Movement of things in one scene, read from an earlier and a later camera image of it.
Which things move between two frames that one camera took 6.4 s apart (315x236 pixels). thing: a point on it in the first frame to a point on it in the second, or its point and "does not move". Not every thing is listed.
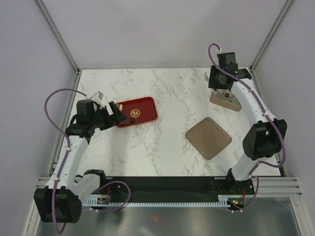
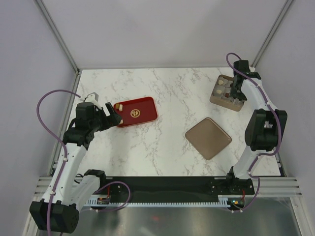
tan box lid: (208, 138) does not move
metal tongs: (206, 79) to (236, 102)
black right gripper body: (215, 80) to (237, 94)
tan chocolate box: (226, 99) does not move
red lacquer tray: (138, 111) does not move
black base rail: (172, 188) does not move
